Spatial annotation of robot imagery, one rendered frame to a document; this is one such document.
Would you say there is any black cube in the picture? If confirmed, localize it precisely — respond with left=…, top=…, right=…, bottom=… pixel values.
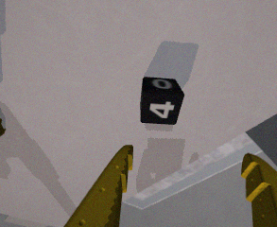
left=140, top=77, right=184, bottom=125

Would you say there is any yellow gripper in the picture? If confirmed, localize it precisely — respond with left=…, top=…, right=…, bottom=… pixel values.
left=64, top=145, right=277, bottom=227

